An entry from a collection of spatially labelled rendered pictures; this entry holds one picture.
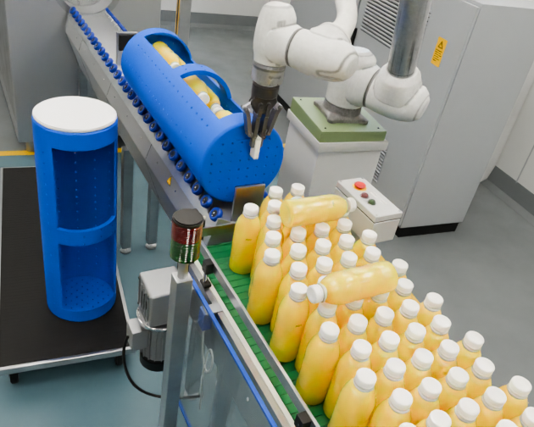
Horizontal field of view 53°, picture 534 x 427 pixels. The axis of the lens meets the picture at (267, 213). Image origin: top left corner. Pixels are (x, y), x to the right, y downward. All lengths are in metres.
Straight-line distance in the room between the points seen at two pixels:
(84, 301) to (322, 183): 1.14
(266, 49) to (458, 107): 1.91
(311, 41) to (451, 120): 1.93
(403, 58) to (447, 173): 1.56
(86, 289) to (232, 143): 1.20
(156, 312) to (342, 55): 0.83
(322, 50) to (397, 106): 0.76
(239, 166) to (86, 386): 1.18
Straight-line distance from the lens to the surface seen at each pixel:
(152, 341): 1.66
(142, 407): 2.33
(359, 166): 2.28
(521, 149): 4.47
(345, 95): 2.17
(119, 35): 2.74
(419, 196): 3.42
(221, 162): 1.63
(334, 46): 1.39
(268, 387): 1.28
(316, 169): 2.18
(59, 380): 2.44
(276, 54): 1.45
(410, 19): 1.91
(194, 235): 1.10
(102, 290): 2.55
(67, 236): 2.14
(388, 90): 2.06
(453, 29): 3.14
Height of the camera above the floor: 1.89
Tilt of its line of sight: 33 degrees down
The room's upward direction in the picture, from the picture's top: 11 degrees clockwise
